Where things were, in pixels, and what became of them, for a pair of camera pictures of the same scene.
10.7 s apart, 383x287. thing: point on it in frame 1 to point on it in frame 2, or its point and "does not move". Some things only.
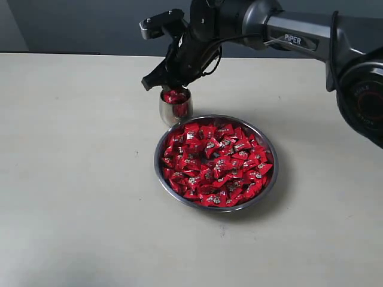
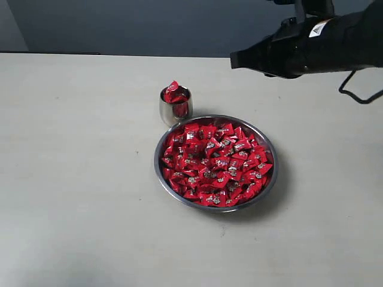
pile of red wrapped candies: (215, 164) does not move
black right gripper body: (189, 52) to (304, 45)
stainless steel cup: (175, 104) does not move
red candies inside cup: (175, 97) does not move
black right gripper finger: (158, 77) to (260, 57)
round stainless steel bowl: (217, 162) does not move
